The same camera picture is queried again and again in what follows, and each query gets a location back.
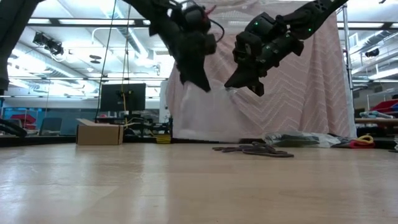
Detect wooden workbench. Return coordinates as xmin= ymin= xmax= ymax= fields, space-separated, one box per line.
xmin=354 ymin=117 xmax=398 ymax=126

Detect grey office chair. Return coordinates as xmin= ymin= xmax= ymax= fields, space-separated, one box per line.
xmin=39 ymin=117 xmax=63 ymax=136

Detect small open cardboard box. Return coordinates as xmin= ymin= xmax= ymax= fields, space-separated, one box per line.
xmin=76 ymin=118 xmax=124 ymax=146

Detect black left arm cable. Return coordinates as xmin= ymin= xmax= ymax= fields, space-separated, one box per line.
xmin=208 ymin=18 xmax=225 ymax=44

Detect grey module with coloured wires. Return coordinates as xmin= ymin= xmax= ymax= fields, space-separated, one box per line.
xmin=329 ymin=134 xmax=376 ymax=149

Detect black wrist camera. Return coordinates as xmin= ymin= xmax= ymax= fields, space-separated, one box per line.
xmin=203 ymin=32 xmax=218 ymax=56
xmin=233 ymin=30 xmax=263 ymax=63

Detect black arm base cable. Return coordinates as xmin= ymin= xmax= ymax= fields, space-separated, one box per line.
xmin=0 ymin=119 xmax=28 ymax=138

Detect thin hanging rope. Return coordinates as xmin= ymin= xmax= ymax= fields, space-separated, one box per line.
xmin=120 ymin=0 xmax=134 ymax=125

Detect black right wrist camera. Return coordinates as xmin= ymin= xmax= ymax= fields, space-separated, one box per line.
xmin=233 ymin=30 xmax=263 ymax=63

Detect red shelf bins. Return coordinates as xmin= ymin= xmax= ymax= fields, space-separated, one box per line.
xmin=369 ymin=99 xmax=398 ymax=114

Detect black spotlight fixture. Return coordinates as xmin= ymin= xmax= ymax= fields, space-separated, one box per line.
xmin=32 ymin=32 xmax=65 ymax=56

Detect black aluminium table frame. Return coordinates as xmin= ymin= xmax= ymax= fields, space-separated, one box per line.
xmin=0 ymin=136 xmax=398 ymax=151

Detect brown rubber bands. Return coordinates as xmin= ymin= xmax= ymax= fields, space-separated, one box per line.
xmin=212 ymin=141 xmax=295 ymax=159

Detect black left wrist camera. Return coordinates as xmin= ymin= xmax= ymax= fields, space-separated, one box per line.
xmin=203 ymin=32 xmax=218 ymax=56

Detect pink chevron cloth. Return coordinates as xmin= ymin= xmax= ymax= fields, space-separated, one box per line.
xmin=165 ymin=0 xmax=358 ymax=140

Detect red storage bin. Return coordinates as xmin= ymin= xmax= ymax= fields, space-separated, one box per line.
xmin=11 ymin=114 xmax=37 ymax=130

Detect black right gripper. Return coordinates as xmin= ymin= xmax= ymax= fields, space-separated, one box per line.
xmin=224 ymin=12 xmax=305 ymax=96

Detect black computer monitor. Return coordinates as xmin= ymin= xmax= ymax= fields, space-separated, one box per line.
xmin=99 ymin=83 xmax=147 ymax=112

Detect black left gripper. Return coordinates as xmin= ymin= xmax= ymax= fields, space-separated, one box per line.
xmin=169 ymin=18 xmax=218 ymax=93

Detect black desk with equipment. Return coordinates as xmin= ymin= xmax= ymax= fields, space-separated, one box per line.
xmin=96 ymin=114 xmax=174 ymax=138

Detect black hanging cable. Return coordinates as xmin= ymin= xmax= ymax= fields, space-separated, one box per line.
xmin=94 ymin=0 xmax=118 ymax=123

